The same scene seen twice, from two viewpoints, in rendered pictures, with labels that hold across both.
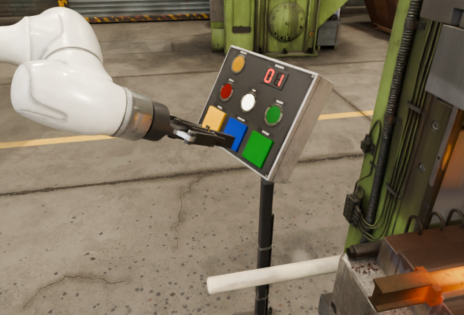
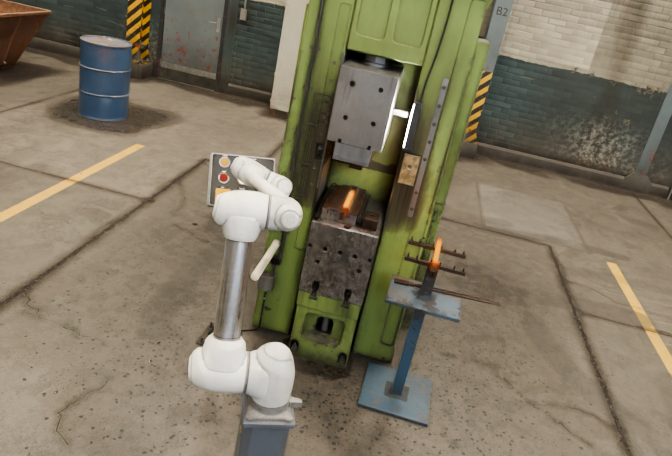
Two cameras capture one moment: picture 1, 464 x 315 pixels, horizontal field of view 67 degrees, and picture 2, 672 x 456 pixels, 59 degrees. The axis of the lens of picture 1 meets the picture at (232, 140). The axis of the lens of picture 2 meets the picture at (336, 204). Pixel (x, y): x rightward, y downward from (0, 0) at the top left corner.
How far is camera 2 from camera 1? 2.75 m
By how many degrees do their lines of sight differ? 65
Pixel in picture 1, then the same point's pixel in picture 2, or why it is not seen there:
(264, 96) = not seen: hidden behind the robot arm
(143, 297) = (136, 375)
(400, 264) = (332, 211)
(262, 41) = not seen: outside the picture
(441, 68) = (337, 152)
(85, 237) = (16, 390)
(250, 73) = not seen: hidden behind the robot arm
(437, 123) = (314, 167)
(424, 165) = (311, 182)
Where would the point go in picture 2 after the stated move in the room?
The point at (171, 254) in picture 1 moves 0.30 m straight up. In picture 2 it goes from (109, 348) to (112, 303)
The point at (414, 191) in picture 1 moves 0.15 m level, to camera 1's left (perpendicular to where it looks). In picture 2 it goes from (309, 193) to (298, 201)
